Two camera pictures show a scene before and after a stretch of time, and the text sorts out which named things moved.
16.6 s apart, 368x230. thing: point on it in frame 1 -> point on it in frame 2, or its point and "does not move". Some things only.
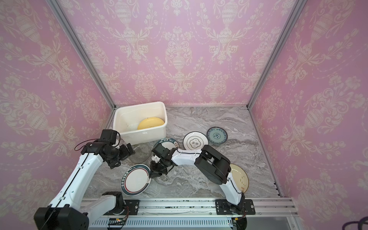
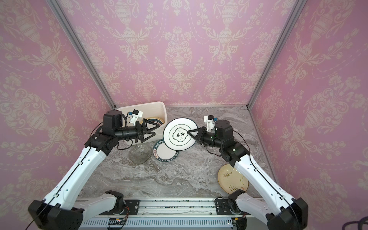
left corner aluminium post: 87,56 does not move
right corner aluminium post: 300,5 does not move
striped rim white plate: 135,179 -> 155,120
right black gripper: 156,166 -> 202,136
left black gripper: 113,163 -> 140,134
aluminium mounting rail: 198,214 does not move
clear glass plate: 143,152 does not move
